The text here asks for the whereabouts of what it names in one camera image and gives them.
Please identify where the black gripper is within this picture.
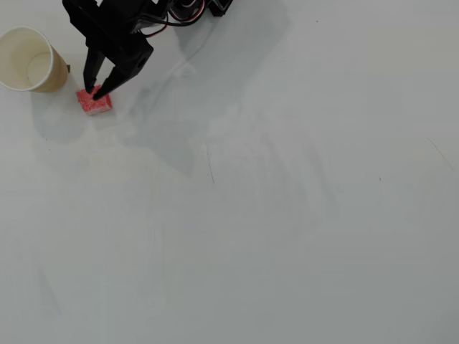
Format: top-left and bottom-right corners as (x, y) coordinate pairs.
(82, 34), (155, 102)

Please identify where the red foam cube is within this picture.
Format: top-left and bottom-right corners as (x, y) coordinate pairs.
(75, 85), (114, 117)

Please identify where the beige paper cup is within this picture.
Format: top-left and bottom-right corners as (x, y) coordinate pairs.
(0, 25), (69, 95)

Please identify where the black bar webcam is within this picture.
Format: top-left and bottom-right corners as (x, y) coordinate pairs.
(62, 0), (151, 55)

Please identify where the black camera cable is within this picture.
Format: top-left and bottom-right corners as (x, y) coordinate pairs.
(135, 0), (211, 37)

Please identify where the red servo wire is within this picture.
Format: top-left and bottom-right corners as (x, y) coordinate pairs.
(143, 0), (208, 39)

